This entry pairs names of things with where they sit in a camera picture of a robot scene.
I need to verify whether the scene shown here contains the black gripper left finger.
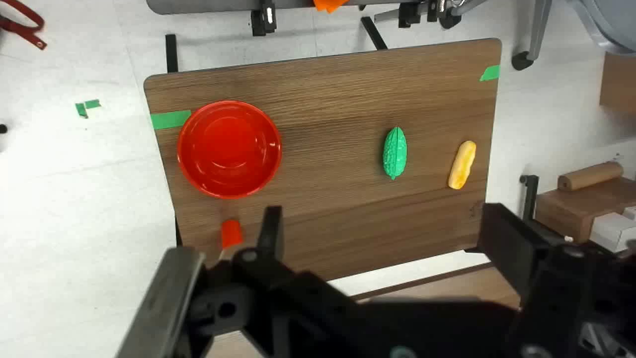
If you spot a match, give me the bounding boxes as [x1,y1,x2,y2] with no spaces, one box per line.
[231,205,335,315]

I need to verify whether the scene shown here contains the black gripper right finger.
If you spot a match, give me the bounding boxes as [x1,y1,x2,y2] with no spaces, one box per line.
[480,201,567,309]

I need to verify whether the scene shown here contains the orange plastic bowl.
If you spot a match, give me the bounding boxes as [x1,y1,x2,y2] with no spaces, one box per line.
[176,98,285,201]

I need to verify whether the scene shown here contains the black metal stand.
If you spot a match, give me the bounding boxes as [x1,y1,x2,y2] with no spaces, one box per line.
[520,173,541,221]

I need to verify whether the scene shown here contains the wooden side table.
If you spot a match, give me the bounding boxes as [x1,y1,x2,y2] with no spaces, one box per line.
[355,263,526,313]

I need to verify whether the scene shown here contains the wide brown cardboard box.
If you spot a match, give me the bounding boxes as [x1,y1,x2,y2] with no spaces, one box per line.
[536,177,636,245]

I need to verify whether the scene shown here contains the yellow toy corn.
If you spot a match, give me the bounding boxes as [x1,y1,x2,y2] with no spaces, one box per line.
[446,138,480,193]

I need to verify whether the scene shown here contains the brown cardboard roll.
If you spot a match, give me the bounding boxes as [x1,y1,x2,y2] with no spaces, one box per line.
[557,159,627,195]

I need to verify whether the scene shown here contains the white box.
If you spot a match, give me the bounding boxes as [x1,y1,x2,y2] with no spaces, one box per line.
[589,205,636,255]

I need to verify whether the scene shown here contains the grey metal plate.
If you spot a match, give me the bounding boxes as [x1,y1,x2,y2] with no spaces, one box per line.
[118,247,208,358]

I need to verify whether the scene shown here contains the green toy vegetable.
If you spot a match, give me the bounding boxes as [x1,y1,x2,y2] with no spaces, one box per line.
[380,126,410,181]

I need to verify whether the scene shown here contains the long green tape strip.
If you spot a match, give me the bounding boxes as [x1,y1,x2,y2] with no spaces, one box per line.
[150,108,196,134]

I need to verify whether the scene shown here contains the short green tape strip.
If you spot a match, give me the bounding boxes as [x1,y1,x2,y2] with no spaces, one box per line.
[478,64,504,84]

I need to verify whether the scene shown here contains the plain cardboard box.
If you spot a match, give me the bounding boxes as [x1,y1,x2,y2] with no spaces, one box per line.
[599,50,636,116]

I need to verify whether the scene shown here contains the black table leg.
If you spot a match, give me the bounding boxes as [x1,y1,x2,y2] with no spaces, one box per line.
[164,32,182,76]
[361,16,390,54]

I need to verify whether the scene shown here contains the grey leg with caster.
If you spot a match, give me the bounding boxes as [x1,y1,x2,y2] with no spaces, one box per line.
[512,0,555,74]

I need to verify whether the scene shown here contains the green floor tape marks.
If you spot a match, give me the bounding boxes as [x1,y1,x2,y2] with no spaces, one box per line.
[74,98,104,122]

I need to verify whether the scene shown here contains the orange cloth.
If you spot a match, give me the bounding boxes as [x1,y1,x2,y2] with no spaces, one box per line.
[313,0,349,16]

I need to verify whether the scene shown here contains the grey metal bar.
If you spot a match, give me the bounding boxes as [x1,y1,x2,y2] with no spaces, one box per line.
[146,0,321,16]

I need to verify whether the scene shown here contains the red strap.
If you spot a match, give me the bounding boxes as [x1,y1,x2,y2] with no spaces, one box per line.
[0,0,51,52]

